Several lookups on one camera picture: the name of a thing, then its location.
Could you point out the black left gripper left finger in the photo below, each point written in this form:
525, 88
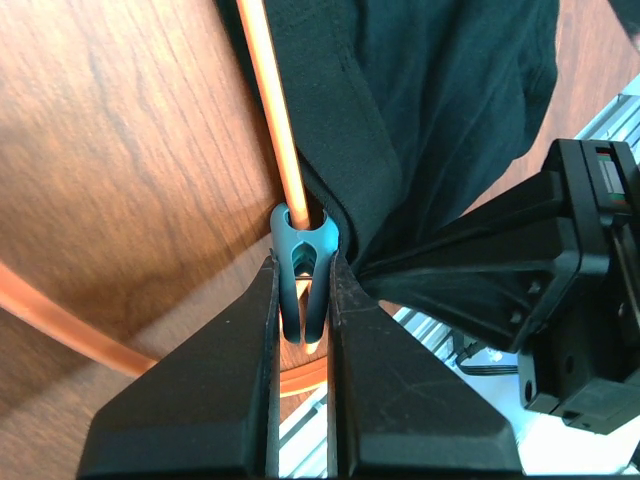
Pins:
209, 409

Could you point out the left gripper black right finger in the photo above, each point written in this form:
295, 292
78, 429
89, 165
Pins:
393, 407

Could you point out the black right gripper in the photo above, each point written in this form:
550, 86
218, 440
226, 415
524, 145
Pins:
583, 367

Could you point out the teal clothespin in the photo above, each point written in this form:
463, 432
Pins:
299, 253

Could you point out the black underwear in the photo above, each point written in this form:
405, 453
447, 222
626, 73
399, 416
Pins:
405, 112

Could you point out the orange plastic hanger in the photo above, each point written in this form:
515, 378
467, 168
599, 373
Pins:
36, 309

